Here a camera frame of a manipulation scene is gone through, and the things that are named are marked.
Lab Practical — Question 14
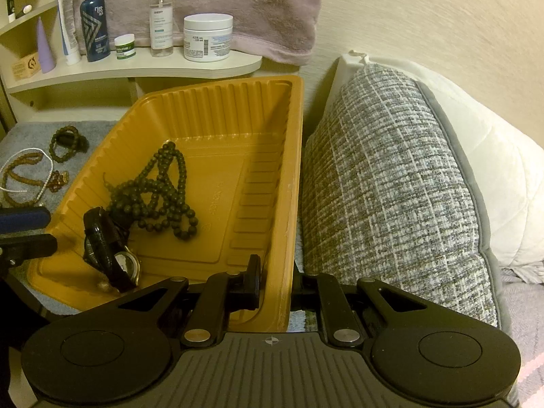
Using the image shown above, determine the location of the brown wooden bead necklace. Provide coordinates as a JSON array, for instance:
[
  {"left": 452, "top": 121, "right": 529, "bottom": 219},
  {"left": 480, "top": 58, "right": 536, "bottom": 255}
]
[{"left": 0, "top": 148, "right": 55, "bottom": 207}]

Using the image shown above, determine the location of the white pearl necklace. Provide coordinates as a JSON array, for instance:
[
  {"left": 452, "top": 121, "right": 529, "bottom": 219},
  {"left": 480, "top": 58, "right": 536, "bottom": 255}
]
[{"left": 0, "top": 148, "right": 58, "bottom": 201}]

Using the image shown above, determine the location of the clear spray bottle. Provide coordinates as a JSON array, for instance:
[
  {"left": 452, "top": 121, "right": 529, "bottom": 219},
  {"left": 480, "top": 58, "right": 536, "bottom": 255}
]
[{"left": 150, "top": 0, "right": 175, "bottom": 58}]

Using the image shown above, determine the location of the small wooden box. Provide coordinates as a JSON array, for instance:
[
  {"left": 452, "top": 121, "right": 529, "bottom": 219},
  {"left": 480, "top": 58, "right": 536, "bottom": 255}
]
[{"left": 11, "top": 50, "right": 42, "bottom": 81}]

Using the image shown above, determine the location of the white quilted pillow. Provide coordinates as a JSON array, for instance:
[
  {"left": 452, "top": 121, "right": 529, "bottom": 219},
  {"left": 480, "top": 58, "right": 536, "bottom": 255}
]
[{"left": 327, "top": 50, "right": 544, "bottom": 283}]

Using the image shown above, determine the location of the black wristwatch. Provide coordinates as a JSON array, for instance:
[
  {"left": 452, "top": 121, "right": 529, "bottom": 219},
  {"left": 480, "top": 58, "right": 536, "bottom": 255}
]
[{"left": 82, "top": 206, "right": 142, "bottom": 294}]

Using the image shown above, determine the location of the lavender cone bottle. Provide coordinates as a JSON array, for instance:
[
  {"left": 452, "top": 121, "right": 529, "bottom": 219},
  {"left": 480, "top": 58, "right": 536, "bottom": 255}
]
[{"left": 36, "top": 17, "right": 58, "bottom": 74}]

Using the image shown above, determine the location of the cream shelf unit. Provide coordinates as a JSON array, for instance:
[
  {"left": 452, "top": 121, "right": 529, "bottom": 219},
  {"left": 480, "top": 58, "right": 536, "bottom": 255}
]
[{"left": 0, "top": 0, "right": 263, "bottom": 132}]

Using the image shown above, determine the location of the grey woven pillow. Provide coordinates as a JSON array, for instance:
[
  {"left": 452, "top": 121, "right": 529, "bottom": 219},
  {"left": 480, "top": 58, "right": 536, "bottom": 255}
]
[{"left": 300, "top": 64, "right": 511, "bottom": 341}]

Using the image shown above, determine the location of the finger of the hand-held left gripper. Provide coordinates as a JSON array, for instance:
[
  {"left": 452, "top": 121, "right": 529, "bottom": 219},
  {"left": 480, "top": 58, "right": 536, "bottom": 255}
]
[
  {"left": 0, "top": 206, "right": 52, "bottom": 234},
  {"left": 0, "top": 234, "right": 58, "bottom": 264}
]

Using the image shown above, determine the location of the white squeeze tube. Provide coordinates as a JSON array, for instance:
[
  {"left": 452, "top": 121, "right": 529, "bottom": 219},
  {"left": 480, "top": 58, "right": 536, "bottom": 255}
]
[{"left": 56, "top": 0, "right": 82, "bottom": 66}]

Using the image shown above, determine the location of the amber bead bracelet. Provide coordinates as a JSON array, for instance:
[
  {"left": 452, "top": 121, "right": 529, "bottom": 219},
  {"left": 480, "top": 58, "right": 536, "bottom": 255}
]
[{"left": 46, "top": 171, "right": 70, "bottom": 193}]

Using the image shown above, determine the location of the grey fluffy towel mat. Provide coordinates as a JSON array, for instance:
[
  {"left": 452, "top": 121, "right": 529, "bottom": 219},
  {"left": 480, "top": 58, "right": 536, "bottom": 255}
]
[{"left": 0, "top": 120, "right": 307, "bottom": 321}]

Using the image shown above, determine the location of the orange plastic tray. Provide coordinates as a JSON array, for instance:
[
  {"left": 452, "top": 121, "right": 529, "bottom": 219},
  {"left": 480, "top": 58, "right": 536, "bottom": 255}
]
[{"left": 26, "top": 75, "right": 305, "bottom": 333}]

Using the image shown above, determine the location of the pink striped bed sheet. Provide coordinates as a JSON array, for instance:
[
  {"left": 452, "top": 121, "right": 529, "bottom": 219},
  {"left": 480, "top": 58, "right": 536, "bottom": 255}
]
[{"left": 497, "top": 263, "right": 544, "bottom": 408}]

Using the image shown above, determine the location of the small green jar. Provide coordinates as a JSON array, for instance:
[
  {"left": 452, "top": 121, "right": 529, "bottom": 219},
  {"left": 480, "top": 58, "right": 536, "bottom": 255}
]
[{"left": 114, "top": 34, "right": 137, "bottom": 61}]

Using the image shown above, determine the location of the dark blue spray bottle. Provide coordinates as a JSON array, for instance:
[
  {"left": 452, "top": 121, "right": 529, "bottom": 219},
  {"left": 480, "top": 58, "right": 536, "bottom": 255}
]
[{"left": 80, "top": 0, "right": 111, "bottom": 63}]

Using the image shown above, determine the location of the dark bead necklace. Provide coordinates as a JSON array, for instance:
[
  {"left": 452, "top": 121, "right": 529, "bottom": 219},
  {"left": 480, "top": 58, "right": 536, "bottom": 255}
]
[{"left": 103, "top": 141, "right": 200, "bottom": 241}]

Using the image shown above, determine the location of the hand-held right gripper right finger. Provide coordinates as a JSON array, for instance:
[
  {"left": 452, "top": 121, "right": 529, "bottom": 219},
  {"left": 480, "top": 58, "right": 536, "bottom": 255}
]
[{"left": 292, "top": 272, "right": 451, "bottom": 348}]

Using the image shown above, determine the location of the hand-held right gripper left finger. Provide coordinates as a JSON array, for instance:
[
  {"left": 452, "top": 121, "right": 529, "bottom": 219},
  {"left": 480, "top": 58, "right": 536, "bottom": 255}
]
[{"left": 85, "top": 254, "right": 263, "bottom": 348}]

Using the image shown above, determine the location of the pink hanging towel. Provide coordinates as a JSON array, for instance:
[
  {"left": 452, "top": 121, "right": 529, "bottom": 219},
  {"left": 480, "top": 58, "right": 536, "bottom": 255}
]
[{"left": 57, "top": 0, "right": 322, "bottom": 66}]

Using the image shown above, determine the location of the dark bead bracelet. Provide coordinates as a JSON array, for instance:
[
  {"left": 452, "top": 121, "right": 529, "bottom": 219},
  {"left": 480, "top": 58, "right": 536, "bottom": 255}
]
[{"left": 48, "top": 125, "right": 88, "bottom": 163}]

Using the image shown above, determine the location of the white cream jar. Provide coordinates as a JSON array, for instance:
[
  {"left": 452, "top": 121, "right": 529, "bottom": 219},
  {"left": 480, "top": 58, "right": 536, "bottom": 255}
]
[{"left": 183, "top": 14, "right": 234, "bottom": 62}]

